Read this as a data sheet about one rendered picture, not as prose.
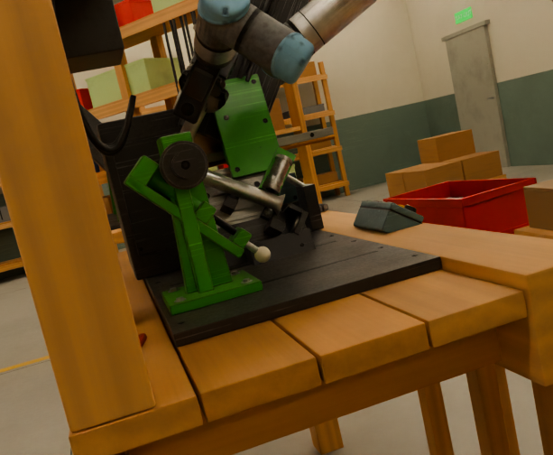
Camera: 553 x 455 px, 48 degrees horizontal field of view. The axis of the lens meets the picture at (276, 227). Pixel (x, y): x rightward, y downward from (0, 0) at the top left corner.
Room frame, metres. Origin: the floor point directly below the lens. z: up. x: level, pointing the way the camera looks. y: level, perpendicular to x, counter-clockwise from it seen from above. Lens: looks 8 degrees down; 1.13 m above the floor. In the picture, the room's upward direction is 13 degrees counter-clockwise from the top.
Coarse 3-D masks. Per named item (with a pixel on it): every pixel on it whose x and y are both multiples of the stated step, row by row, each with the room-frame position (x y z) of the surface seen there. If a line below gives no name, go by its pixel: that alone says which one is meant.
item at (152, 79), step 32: (128, 0) 4.47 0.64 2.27; (160, 0) 4.33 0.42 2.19; (192, 0) 4.05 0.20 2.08; (128, 32) 4.38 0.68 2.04; (160, 32) 4.83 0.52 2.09; (128, 64) 4.52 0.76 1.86; (160, 64) 4.56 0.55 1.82; (96, 96) 4.74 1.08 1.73; (128, 96) 4.52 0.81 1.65; (160, 96) 4.30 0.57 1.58; (288, 96) 4.30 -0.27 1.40; (288, 128) 4.14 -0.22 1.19
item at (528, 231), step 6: (522, 228) 1.23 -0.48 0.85; (528, 228) 1.22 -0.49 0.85; (534, 228) 1.20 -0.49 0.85; (516, 234) 1.23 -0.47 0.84; (522, 234) 1.21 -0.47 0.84; (528, 234) 1.19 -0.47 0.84; (534, 234) 1.17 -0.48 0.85; (540, 234) 1.15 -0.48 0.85; (546, 234) 1.14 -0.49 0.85; (552, 234) 1.13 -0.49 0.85
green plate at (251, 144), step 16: (240, 80) 1.36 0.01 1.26; (256, 80) 1.37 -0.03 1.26; (240, 96) 1.35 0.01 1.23; (256, 96) 1.36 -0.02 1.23; (224, 112) 1.33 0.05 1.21; (240, 112) 1.34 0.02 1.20; (256, 112) 1.34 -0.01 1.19; (224, 128) 1.32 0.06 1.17; (240, 128) 1.33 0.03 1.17; (256, 128) 1.33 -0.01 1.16; (272, 128) 1.34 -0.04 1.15; (224, 144) 1.31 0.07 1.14; (240, 144) 1.32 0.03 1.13; (256, 144) 1.32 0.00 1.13; (272, 144) 1.33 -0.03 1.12; (240, 160) 1.31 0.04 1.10; (256, 160) 1.31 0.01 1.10; (240, 176) 1.30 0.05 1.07
